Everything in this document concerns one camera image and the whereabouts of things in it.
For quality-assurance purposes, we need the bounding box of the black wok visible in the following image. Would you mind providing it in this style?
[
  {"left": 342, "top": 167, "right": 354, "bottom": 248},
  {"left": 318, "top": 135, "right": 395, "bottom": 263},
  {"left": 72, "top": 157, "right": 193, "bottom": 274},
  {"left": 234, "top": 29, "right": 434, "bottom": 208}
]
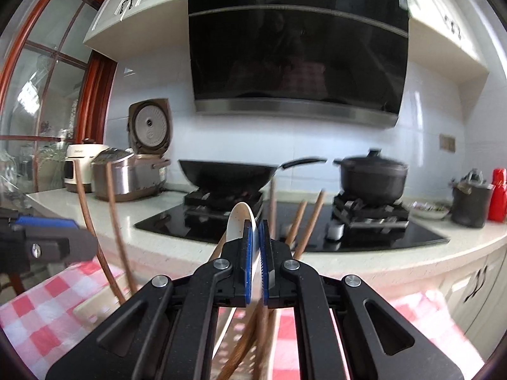
[{"left": 178, "top": 157, "right": 327, "bottom": 191}]

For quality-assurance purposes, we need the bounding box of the wood framed glass door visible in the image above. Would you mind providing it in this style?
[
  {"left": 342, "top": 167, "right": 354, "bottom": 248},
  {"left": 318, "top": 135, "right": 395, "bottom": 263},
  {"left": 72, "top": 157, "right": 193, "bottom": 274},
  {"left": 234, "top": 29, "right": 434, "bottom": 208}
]
[{"left": 0, "top": 0, "right": 119, "bottom": 297}]

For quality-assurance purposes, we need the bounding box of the black range hood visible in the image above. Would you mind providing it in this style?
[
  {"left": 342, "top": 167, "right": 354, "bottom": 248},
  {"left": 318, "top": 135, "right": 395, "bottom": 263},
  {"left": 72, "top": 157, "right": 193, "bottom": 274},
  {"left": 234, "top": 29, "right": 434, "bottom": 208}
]
[{"left": 187, "top": 0, "right": 410, "bottom": 128}]

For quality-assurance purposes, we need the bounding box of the black glass gas stove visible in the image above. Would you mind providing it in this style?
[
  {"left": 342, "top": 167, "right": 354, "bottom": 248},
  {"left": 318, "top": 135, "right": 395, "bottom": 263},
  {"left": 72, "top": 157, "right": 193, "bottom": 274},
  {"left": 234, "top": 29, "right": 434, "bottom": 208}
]
[{"left": 134, "top": 188, "right": 451, "bottom": 254}]

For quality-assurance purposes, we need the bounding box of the white kitchen counter cabinet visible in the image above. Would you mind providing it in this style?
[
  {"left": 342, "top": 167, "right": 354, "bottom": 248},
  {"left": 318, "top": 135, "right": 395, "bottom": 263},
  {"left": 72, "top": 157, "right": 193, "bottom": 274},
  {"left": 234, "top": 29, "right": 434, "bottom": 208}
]
[{"left": 26, "top": 188, "right": 507, "bottom": 349}]

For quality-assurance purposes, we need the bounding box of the white ceramic spoon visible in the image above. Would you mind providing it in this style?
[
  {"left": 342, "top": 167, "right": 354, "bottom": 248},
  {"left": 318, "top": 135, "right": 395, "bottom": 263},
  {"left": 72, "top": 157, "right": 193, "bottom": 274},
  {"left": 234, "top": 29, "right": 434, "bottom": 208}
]
[{"left": 208, "top": 202, "right": 265, "bottom": 361}]

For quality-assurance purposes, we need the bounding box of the white small kitchen appliance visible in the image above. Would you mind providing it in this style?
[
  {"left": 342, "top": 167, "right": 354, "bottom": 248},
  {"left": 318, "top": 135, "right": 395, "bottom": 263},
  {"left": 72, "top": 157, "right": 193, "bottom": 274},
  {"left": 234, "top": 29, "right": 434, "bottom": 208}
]
[{"left": 63, "top": 138, "right": 111, "bottom": 194}]

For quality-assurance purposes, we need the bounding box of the silver open rice cooker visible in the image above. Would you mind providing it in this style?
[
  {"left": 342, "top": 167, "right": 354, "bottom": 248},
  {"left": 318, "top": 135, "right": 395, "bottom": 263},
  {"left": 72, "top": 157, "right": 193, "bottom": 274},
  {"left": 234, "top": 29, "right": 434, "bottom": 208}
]
[{"left": 90, "top": 98, "right": 174, "bottom": 202}]

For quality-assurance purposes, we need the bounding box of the white upper cabinet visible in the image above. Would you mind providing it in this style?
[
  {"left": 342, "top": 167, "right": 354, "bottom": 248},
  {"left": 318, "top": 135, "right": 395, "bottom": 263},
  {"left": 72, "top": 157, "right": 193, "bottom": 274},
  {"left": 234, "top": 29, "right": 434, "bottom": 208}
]
[
  {"left": 83, "top": 0, "right": 191, "bottom": 62},
  {"left": 408, "top": 0, "right": 490, "bottom": 84}
]

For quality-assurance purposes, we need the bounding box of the grey lidded stock pot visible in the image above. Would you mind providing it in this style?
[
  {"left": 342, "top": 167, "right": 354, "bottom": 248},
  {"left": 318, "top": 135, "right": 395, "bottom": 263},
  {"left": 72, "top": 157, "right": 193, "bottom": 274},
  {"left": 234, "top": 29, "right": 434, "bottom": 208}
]
[{"left": 449, "top": 169, "right": 495, "bottom": 228}]

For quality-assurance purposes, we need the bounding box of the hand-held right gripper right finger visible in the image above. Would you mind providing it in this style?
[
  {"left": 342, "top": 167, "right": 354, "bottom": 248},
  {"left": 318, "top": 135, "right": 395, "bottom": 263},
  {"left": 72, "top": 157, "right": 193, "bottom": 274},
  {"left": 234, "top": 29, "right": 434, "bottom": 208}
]
[{"left": 259, "top": 222, "right": 464, "bottom": 380}]

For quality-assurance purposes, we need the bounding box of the red white checkered tablecloth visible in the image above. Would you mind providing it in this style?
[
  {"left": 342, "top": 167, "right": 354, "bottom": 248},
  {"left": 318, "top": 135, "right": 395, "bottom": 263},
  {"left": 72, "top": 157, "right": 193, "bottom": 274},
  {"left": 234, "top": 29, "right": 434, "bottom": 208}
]
[{"left": 0, "top": 259, "right": 486, "bottom": 380}]

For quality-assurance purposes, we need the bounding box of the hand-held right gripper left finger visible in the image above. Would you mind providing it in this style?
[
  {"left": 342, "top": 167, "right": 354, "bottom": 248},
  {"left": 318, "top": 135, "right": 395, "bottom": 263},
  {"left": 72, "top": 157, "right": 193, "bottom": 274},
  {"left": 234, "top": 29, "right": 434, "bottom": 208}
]
[{"left": 45, "top": 227, "right": 254, "bottom": 380}]

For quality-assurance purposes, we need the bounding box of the black lidded cooking pot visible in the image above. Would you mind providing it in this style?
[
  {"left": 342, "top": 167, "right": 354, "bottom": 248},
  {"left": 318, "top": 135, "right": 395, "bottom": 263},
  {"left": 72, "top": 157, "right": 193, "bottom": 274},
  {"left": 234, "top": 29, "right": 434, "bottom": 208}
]
[{"left": 333, "top": 148, "right": 409, "bottom": 205}]

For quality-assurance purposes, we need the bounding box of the white plate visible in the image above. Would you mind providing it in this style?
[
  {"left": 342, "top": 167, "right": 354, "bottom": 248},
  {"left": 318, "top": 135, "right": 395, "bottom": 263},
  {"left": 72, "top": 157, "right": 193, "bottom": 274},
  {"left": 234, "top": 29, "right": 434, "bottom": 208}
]
[{"left": 408, "top": 201, "right": 452, "bottom": 220}]

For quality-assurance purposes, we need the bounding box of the red plastic bottle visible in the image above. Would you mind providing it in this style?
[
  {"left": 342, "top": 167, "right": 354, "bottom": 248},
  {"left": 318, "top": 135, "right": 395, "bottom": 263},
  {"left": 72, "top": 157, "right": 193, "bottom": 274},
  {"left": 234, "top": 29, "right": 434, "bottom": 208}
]
[{"left": 488, "top": 168, "right": 507, "bottom": 222}]

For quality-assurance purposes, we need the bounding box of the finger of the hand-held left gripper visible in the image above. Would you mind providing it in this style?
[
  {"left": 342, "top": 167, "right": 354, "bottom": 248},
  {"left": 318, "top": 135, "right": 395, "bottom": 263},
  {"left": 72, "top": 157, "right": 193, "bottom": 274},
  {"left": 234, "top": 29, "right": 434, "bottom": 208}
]
[
  {"left": 20, "top": 227, "right": 99, "bottom": 265},
  {"left": 8, "top": 214, "right": 80, "bottom": 232}
]

